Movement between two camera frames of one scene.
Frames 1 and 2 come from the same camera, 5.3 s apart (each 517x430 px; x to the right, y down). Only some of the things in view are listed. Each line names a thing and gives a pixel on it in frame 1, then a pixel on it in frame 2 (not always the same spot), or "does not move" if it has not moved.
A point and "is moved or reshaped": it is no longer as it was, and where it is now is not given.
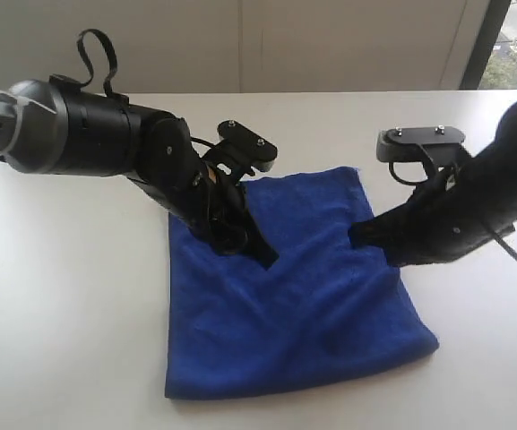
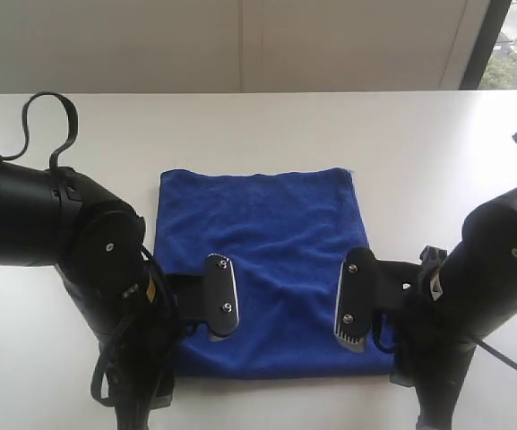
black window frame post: (495, 16) does not move
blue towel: (328, 312) is moved or reshaped
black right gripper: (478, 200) -> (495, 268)
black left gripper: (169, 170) -> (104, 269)
